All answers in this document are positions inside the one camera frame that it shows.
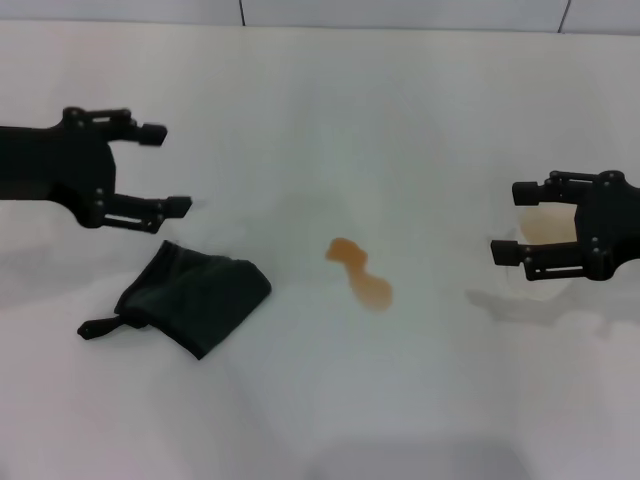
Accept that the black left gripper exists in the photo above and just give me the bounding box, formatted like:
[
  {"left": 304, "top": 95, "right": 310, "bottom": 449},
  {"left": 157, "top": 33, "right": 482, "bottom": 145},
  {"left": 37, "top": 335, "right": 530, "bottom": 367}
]
[{"left": 0, "top": 106, "right": 194, "bottom": 236}]

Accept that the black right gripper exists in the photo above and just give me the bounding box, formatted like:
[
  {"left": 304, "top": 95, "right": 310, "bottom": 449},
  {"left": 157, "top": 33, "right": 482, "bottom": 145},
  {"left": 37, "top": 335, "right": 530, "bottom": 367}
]
[{"left": 489, "top": 169, "right": 640, "bottom": 282}]

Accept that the white paper cup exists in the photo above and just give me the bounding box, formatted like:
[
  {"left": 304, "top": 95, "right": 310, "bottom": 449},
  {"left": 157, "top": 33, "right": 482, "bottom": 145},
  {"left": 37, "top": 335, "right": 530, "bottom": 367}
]
[{"left": 507, "top": 202, "right": 581, "bottom": 304}]

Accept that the dark blue rag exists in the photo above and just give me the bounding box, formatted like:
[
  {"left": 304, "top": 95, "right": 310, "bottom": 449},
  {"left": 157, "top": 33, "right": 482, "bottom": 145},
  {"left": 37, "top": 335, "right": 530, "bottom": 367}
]
[{"left": 76, "top": 239, "right": 273, "bottom": 361}]

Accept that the orange-brown liquid stain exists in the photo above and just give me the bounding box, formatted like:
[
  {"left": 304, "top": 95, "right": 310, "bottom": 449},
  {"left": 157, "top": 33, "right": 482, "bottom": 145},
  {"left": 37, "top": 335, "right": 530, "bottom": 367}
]
[{"left": 324, "top": 237, "right": 395, "bottom": 315}]

